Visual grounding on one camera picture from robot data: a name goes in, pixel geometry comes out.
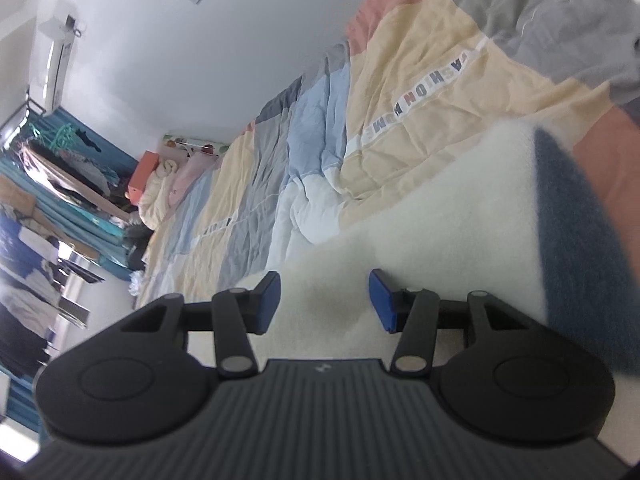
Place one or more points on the cream blue-striped fuzzy sweater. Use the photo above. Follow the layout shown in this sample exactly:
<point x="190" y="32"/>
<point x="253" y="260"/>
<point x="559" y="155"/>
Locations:
<point x="450" y="210"/>

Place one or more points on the orange box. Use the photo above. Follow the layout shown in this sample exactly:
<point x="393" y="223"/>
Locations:
<point x="142" y="177"/>

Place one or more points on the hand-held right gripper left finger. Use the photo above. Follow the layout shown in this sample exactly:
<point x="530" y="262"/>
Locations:
<point x="267" y="305"/>

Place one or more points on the cream rolled blanket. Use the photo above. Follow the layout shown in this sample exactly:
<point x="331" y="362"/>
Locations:
<point x="157" y="195"/>

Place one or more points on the pink folded blanket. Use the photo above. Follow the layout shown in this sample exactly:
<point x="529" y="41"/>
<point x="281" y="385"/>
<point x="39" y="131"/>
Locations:
<point x="192" y="177"/>

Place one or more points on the hanging clothes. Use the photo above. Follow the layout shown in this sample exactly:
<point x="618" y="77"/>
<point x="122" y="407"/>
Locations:
<point x="75" y="170"/>

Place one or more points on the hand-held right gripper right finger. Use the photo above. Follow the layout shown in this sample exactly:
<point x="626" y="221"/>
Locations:
<point x="382" y="302"/>

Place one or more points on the white air conditioner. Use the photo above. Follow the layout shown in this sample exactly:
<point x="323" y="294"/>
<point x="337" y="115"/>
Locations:
<point x="57" y="55"/>

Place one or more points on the pastel patchwork quilt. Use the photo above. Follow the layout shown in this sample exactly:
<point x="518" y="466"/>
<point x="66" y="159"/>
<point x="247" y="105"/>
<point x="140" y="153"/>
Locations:
<point x="390" y="110"/>

